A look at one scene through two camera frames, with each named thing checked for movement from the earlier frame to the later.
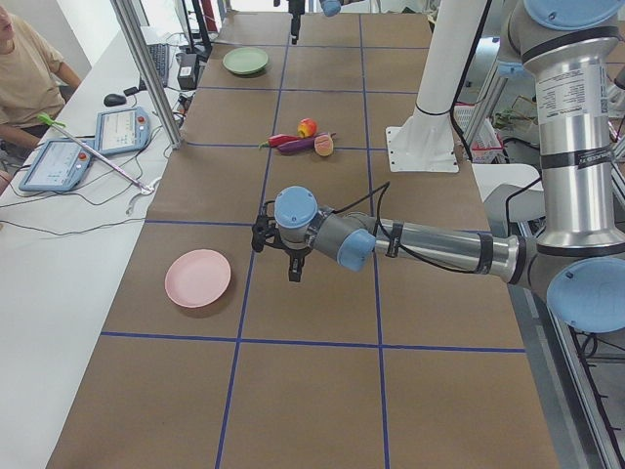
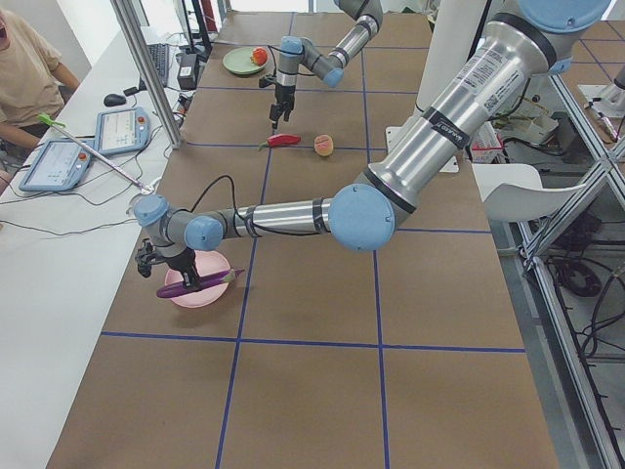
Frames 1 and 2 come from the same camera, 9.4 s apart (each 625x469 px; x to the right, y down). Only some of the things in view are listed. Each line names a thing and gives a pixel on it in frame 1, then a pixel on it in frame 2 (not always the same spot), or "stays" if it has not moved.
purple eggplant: [291, 147] → [204, 282]
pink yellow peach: [323, 145] stays
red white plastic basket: [486, 147] stays
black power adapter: [187, 68] stays
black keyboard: [160, 57] stays
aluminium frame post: [128, 16] stays
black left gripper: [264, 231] → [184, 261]
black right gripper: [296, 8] → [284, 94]
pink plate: [196, 277] stays
